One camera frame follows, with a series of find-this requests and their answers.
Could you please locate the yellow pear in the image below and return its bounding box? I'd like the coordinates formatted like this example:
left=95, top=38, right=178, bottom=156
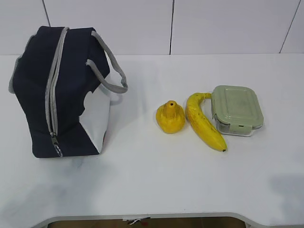
left=156, top=100, right=185, bottom=134

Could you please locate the yellow banana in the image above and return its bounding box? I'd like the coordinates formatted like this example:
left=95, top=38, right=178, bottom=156
left=185, top=93, right=228, bottom=152

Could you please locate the glass container with green lid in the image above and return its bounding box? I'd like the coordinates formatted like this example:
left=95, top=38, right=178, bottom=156
left=211, top=85, right=264, bottom=137

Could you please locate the navy blue lunch bag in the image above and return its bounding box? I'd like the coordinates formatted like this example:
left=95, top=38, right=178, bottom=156
left=9, top=26, right=128, bottom=158

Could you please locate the small debris under table edge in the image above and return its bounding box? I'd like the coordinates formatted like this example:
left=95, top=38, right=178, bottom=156
left=123, top=217, right=151, bottom=226

